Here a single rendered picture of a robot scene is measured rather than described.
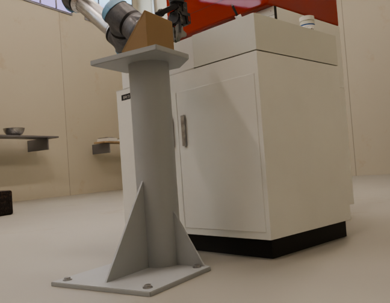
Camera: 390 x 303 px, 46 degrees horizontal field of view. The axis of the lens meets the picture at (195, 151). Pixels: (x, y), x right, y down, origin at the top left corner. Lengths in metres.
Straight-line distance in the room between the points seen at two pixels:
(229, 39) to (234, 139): 0.41
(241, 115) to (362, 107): 8.06
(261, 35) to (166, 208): 0.77
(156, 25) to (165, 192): 0.65
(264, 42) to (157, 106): 0.50
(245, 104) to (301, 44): 0.43
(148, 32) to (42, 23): 8.65
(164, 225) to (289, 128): 0.65
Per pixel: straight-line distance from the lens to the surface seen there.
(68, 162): 10.21
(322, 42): 2.28
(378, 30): 10.03
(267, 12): 2.66
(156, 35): 1.85
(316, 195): 2.08
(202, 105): 2.02
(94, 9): 2.22
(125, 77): 2.48
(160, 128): 1.76
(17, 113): 9.53
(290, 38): 2.06
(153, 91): 1.78
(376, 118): 9.79
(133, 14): 1.92
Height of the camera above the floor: 0.37
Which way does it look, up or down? 2 degrees up
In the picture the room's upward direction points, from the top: 4 degrees counter-clockwise
